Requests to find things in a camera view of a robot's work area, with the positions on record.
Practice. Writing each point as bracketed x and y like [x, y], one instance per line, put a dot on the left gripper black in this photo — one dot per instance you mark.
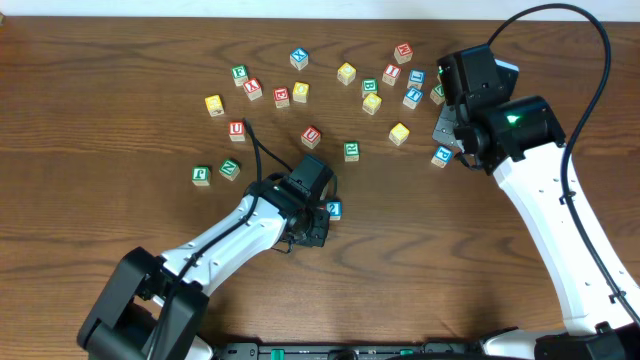
[320, 220]

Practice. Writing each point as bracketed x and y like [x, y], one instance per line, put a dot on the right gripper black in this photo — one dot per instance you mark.
[445, 128]

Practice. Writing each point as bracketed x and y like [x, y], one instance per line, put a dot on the blue 2 block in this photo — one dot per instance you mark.
[335, 210]

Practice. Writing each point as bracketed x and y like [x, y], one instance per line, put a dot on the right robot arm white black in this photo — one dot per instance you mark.
[522, 146]

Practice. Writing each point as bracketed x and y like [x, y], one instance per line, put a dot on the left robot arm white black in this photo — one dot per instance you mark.
[152, 306]

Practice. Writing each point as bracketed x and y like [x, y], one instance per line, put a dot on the blue P block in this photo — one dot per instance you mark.
[442, 157]

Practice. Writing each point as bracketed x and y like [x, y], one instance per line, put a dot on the green Z block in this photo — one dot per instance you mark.
[437, 94]

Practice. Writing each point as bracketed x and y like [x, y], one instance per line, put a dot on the yellow block centre right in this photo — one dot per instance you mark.
[399, 134]

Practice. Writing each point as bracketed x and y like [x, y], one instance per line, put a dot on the blue T block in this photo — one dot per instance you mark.
[412, 97]

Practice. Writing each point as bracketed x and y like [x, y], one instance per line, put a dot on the blue L block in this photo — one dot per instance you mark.
[416, 78]

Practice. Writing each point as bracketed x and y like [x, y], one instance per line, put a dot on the yellow block under B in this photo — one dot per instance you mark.
[371, 103]

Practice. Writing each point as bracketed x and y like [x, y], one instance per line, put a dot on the red I block top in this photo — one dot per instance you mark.
[391, 74]

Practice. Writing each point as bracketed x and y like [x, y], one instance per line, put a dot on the green B block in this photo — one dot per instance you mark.
[369, 86]

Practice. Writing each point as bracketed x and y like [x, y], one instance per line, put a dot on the red block top right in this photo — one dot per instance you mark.
[403, 53]

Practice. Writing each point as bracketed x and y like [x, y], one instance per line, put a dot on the green R block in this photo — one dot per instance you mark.
[351, 151]

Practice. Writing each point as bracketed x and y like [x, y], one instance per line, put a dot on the red U block centre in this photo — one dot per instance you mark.
[311, 137]

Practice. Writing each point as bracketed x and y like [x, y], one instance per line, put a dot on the red u block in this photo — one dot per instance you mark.
[311, 137]
[237, 131]

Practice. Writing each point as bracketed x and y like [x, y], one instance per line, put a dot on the green N block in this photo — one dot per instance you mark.
[229, 169]

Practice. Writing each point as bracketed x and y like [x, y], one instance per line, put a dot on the yellow block top centre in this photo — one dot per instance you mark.
[346, 73]

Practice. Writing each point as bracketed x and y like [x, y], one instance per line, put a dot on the green J block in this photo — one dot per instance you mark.
[201, 176]

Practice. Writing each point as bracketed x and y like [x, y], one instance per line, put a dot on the red U block left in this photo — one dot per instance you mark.
[237, 131]

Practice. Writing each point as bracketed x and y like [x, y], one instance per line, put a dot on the red E block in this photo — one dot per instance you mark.
[281, 97]

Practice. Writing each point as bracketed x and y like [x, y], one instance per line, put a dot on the yellow block near E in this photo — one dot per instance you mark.
[300, 92]

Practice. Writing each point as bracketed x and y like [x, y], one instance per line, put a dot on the red X block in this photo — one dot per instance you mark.
[252, 89]

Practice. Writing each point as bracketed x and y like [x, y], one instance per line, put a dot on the yellow block far left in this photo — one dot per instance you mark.
[214, 105]

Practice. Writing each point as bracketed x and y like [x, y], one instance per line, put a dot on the blue X block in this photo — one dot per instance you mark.
[299, 58]

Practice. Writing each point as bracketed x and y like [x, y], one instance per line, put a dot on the green F block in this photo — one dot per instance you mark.
[239, 74]

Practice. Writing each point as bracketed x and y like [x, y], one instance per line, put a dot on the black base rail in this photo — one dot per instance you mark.
[432, 350]

